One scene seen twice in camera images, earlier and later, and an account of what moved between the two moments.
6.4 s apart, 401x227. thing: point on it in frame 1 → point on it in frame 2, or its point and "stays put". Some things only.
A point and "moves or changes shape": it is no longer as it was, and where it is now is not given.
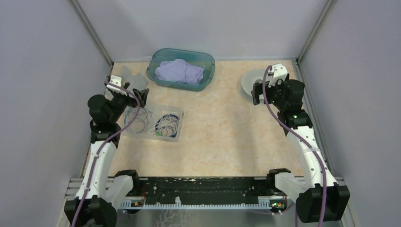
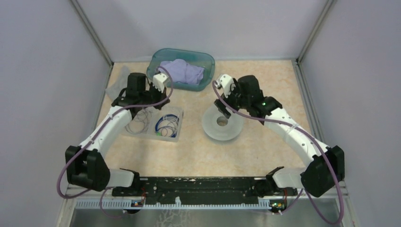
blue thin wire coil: (140, 124) stays put
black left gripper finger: (142, 95) → (163, 95)
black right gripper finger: (256, 93) → (221, 107)
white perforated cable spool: (250, 77) moves or changes shape
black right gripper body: (274, 94) → (235, 100)
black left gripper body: (118, 102) → (152, 96)
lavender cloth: (178, 70) stays put
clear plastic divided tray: (143, 125) stays put
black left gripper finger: (133, 101) → (159, 106)
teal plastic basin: (195, 58) stays put
